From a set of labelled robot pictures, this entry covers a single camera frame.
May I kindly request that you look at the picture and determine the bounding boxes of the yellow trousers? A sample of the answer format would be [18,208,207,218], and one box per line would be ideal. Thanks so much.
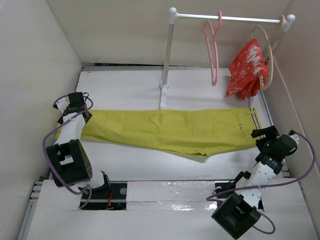
[54,107,264,158]

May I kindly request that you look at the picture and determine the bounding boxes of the pink plastic hanger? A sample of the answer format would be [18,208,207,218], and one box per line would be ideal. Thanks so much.
[203,10,223,87]

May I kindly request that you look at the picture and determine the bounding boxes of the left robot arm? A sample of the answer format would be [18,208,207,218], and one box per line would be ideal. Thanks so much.
[42,92,112,199]

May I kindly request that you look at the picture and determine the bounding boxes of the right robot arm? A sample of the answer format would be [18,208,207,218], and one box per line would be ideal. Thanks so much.
[211,126,300,240]

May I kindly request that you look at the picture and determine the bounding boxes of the beige wooden hanger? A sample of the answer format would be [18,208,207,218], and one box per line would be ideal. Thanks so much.
[251,15,287,91]

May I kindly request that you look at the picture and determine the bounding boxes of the red patterned garment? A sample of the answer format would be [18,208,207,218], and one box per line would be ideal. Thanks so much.
[225,38,269,101]

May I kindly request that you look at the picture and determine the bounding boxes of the white clothes rack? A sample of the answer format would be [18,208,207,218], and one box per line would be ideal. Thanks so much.
[159,7,296,109]

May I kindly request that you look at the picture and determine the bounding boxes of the silver tape strip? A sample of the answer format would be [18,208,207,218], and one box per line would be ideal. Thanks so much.
[126,180,217,212]

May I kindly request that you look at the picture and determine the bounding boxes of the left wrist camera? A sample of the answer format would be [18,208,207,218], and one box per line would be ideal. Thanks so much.
[53,95,70,114]

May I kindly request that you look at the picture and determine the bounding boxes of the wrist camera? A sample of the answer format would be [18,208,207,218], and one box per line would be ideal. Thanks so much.
[53,95,70,114]
[288,129,300,152]

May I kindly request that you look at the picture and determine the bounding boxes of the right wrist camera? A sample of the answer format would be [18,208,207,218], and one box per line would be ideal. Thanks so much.
[288,129,300,152]

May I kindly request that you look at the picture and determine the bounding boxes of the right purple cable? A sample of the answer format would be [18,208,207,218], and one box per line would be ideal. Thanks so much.
[206,132,317,235]

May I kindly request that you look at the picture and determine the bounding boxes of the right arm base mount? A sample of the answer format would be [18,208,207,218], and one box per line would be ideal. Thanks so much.
[212,181,236,202]

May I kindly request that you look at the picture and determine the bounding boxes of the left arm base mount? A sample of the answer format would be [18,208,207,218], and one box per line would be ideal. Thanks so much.
[79,181,128,211]

